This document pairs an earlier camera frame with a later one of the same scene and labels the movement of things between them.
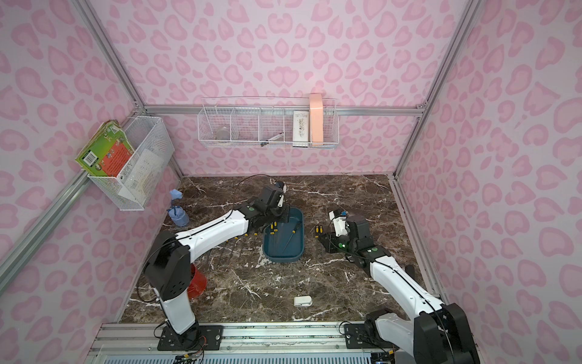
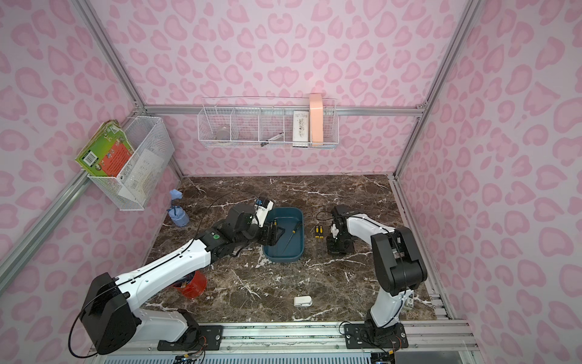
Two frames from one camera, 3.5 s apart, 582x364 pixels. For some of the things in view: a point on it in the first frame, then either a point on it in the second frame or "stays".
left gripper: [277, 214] to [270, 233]
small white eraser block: [302, 301] stays
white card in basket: [301, 128] stays
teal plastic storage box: [284, 242] stays
